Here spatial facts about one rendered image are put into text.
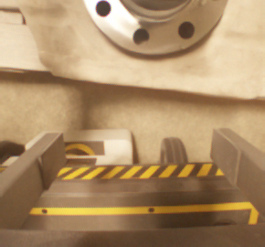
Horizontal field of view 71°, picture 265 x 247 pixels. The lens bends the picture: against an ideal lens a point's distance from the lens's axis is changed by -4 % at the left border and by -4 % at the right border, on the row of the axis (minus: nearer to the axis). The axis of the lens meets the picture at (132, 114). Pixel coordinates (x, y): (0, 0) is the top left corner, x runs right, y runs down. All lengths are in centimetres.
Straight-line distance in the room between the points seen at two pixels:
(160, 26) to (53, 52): 21
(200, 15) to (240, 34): 11
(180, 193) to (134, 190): 7
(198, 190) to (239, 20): 32
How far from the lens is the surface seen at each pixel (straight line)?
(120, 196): 30
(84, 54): 39
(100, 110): 57
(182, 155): 48
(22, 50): 47
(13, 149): 65
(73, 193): 31
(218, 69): 42
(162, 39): 36
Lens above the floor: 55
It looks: 74 degrees down
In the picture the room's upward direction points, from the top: 180 degrees clockwise
